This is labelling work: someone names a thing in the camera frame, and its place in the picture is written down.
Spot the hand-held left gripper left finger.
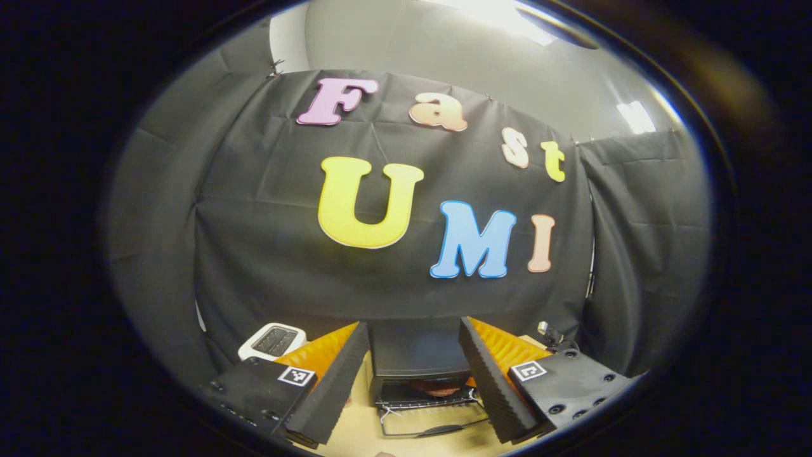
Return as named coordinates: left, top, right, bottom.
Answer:
left=202, top=321, right=370, bottom=446

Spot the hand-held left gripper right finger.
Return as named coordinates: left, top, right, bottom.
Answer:
left=458, top=316, right=633, bottom=444

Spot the brown steak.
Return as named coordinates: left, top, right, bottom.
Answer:
left=411, top=378, right=468, bottom=398

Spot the black electric oven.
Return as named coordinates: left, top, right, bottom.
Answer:
left=368, top=317, right=493, bottom=439

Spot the white toaster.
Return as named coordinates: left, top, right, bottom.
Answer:
left=238, top=323, right=308, bottom=363

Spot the black backdrop cloth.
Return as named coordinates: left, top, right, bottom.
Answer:
left=105, top=25, right=714, bottom=381

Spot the small ceiling light panel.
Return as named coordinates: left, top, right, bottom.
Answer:
left=617, top=100, right=657, bottom=135

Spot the metal oven wire rack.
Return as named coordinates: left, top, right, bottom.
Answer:
left=376, top=386, right=478, bottom=408

